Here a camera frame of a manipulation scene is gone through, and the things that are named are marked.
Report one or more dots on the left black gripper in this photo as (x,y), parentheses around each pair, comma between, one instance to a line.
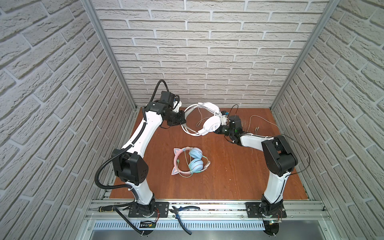
(182,121)

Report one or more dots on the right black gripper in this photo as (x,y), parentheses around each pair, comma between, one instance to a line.
(218,130)

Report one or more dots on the pink blue cat-ear headphones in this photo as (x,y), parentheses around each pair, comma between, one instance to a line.
(196,161)

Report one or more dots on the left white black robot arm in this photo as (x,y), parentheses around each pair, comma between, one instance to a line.
(129,164)

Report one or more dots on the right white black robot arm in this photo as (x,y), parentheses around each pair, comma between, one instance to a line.
(279,156)

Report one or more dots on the black yellow screwdriver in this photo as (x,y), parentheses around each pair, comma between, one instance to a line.
(109,208)

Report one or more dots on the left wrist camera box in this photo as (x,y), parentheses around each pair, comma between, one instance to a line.
(176,106)

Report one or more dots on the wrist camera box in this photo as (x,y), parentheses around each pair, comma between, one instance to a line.
(224,118)
(176,106)

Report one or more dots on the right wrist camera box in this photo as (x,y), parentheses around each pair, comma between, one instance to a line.
(224,118)

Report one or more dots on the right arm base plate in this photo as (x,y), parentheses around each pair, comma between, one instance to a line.
(265,210)

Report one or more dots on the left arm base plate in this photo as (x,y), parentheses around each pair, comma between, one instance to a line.
(149,211)

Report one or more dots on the aluminium front rail frame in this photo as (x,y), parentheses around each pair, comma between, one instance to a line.
(204,215)

